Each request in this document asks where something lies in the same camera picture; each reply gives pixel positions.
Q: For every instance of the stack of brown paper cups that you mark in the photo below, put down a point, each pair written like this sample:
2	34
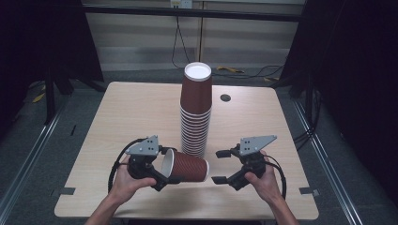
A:
195	109

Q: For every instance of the black curtain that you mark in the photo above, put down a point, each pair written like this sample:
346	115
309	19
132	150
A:
40	37
353	78

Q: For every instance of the black horizontal metal bar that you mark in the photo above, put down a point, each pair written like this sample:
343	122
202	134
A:
187	12

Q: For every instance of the black metal stand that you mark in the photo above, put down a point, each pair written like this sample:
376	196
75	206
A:
50	93

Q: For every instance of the black round table grommet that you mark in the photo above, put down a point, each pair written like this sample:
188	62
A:
225	97

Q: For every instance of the long yellow tape strip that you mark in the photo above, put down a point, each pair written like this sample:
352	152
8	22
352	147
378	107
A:
230	69

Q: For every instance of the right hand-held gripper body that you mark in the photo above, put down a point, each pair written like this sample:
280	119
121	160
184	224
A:
253	145

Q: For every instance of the single ribbed brown cup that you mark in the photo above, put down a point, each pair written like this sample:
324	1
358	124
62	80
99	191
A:
187	167

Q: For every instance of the person's left hand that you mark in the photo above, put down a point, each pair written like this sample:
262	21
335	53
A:
130	184

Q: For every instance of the person's right hand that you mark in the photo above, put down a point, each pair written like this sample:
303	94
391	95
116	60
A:
266	184

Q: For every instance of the white wall socket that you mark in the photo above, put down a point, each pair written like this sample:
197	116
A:
180	3

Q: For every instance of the metal floor rail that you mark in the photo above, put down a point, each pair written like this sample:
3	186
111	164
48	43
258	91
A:
28	159
328	168

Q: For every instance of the yellow tape piece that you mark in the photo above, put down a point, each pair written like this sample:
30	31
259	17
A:
38	97

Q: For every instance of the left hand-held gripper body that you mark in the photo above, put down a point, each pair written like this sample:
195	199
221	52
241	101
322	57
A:
144	148

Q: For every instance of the grey tape piece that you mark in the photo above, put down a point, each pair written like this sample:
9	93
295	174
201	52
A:
68	191
309	191

